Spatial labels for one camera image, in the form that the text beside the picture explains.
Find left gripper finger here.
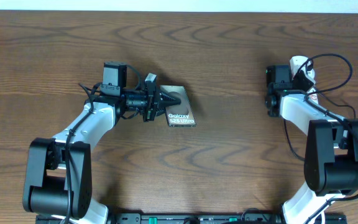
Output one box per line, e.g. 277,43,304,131
158,91,181,109
143,108,166,122

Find black charger cable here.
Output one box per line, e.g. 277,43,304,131
283,53,357,162

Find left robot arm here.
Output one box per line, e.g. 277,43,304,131
22,81,181,223

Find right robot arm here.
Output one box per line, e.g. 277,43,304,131
265,65,358,223

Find white power strip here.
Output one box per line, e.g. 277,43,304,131
290,55,318,104

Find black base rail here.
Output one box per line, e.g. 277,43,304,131
35,212,347,224

